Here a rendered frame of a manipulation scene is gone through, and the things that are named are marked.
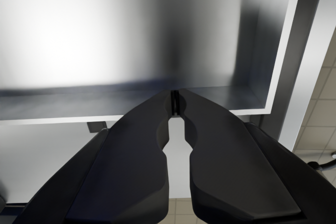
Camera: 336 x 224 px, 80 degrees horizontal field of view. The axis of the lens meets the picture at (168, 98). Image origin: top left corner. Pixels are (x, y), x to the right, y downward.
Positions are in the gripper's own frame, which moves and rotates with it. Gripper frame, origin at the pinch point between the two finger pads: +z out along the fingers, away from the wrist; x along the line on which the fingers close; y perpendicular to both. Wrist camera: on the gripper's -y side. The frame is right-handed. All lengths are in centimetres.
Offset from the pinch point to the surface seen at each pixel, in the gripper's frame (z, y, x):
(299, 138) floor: 92, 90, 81
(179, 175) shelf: 3.5, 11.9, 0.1
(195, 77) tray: 3.3, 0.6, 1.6
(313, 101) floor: 91, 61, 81
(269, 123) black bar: 1.5, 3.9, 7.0
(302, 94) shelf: 3.5, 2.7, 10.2
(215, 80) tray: 3.3, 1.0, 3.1
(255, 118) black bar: 2.3, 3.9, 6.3
